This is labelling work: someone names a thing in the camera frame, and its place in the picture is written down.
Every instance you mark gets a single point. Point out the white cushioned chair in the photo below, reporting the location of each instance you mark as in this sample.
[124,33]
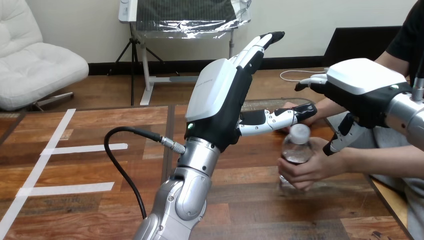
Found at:
[36,66]

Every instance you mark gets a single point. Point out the black tripod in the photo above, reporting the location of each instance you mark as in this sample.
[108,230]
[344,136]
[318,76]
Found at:
[133,66]

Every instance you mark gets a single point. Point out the clear water bottle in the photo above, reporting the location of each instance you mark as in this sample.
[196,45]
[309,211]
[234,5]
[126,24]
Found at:
[296,149]

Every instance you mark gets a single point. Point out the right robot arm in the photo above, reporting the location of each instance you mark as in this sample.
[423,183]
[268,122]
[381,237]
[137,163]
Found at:
[405,114]

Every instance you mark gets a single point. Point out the white desk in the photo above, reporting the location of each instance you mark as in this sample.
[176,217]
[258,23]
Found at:
[145,79]

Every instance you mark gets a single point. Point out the foil sheet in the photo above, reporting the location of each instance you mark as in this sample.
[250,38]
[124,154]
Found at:
[185,16]

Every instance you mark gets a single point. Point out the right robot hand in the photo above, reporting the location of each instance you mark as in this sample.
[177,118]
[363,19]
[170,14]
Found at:
[361,86]

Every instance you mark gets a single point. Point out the person's forearm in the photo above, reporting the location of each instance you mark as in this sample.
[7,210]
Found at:
[328,111]
[381,159]

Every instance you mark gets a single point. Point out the person's body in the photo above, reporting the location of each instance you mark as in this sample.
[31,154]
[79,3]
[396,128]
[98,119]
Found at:
[409,36]

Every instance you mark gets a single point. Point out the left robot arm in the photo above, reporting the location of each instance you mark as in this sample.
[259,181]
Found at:
[185,195]

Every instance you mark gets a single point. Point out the person's hand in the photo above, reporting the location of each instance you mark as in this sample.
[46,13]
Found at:
[311,120]
[318,169]

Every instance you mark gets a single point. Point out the dark screen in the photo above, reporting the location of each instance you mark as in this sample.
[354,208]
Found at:
[361,43]

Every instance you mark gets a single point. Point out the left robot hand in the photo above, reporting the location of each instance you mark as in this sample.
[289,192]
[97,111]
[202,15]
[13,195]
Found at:
[218,109]

